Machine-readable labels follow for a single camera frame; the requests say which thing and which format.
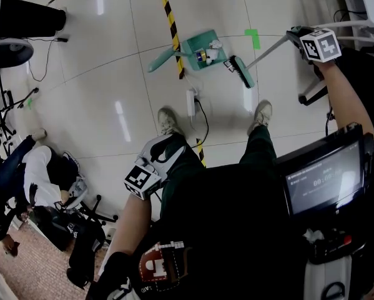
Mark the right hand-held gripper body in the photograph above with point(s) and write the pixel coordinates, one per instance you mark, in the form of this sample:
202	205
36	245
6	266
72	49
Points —
322	46

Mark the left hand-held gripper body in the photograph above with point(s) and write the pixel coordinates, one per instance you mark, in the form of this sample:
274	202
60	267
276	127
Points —
169	155

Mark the blue and yellow trash packet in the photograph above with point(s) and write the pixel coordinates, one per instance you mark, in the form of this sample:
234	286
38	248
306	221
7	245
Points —
200	56

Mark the white paper trash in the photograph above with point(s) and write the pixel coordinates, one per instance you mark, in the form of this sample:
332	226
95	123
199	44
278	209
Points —
215	44

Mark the white tissue trash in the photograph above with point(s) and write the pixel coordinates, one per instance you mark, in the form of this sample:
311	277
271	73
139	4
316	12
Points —
211	55

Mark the green dustpan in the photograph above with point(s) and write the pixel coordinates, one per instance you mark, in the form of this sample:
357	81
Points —
194	47

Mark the person's left forearm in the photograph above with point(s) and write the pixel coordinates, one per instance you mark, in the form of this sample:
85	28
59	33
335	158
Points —
133	220

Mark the person's right forearm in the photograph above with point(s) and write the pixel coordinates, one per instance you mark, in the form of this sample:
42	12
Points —
346	95

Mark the person's left leg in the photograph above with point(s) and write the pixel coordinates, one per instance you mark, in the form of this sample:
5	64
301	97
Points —
180	170

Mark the person's leg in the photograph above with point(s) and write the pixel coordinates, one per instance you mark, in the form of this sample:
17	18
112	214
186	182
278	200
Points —
180	170
260	145

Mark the short black-yellow hazard tape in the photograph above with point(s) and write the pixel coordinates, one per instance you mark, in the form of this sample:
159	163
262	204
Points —
201	152

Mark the person's left shoe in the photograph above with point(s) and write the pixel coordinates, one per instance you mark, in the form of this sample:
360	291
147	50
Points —
168	122

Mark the person's shoe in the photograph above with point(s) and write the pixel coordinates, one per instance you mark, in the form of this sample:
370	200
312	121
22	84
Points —
168	122
261	114

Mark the white power strip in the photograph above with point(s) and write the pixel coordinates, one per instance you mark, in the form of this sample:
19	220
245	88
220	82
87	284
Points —
190	102

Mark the green tape corner mark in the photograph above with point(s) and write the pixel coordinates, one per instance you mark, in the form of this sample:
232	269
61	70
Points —
253	36

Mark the person's right leg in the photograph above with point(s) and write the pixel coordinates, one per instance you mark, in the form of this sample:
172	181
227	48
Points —
260	145

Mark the person's right shoe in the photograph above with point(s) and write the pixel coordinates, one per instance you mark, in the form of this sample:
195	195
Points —
261	114

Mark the person's black shirt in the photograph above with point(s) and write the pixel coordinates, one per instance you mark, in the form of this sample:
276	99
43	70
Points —
230	230

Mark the black office chair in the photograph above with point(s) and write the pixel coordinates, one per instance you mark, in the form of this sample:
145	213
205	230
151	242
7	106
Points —
86	236

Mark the black monitor screen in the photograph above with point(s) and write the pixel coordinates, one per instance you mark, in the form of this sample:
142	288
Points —
325	180

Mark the small green tape mark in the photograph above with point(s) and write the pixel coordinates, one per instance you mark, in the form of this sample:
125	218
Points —
29	103

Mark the black folding stand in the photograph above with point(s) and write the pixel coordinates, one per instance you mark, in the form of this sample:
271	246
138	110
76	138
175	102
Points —
2	120

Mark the round stool base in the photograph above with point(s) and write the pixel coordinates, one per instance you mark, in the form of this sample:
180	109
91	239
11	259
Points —
8	52

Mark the white device with red button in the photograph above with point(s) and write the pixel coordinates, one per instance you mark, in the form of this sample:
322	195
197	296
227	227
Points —
333	261

